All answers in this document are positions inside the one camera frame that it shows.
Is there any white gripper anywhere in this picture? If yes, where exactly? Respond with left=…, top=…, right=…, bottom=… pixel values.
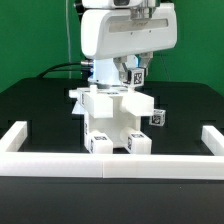
left=81, top=0, right=177, bottom=83

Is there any white chair back piece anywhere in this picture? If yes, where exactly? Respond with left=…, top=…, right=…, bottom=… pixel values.
left=69, top=85, right=154, bottom=118

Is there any white chair seat piece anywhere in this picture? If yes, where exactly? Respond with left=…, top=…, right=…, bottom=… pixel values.
left=84, top=112, right=141, bottom=148

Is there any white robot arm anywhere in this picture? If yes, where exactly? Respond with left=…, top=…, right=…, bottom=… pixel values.
left=75, top=0, right=177, bottom=86

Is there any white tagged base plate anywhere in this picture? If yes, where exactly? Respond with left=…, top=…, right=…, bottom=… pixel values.
left=72, top=102, right=84, bottom=115

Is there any black cable on table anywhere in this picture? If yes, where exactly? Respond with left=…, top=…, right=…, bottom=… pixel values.
left=36, top=62, right=93, bottom=79

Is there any white U-shaped fence frame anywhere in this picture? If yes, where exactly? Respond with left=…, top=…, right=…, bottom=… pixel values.
left=0, top=121, right=224, bottom=180

